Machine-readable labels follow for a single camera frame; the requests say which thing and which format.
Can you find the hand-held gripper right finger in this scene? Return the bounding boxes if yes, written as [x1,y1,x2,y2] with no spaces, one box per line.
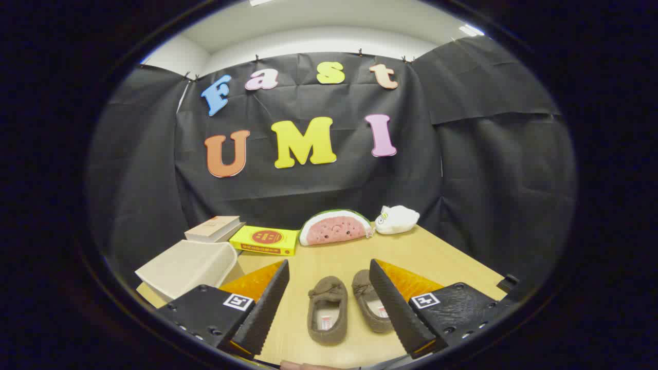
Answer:
[369,258,515,359]

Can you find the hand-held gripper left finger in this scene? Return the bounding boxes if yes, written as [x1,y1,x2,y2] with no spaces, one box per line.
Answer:
[156,259,290,359]

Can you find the brown fuzzy slipper shoe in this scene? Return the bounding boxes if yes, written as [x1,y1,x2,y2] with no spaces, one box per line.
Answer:
[352,269,394,334]
[307,276,349,346]

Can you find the cream fabric storage box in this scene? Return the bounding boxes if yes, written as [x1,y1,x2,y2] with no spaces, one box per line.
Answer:
[135,239,245,303]

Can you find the yellow book with red circle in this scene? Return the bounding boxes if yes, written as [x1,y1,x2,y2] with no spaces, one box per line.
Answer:
[229,225,300,256]

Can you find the white plush toy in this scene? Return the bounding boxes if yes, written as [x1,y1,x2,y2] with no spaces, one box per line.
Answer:
[375,205,421,235]

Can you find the watermelon slice plush toy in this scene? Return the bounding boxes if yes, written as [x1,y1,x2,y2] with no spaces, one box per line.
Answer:
[299,209,373,247]

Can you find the black backdrop cloth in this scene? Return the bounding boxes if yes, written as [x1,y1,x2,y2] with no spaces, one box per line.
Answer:
[87,36,576,288]

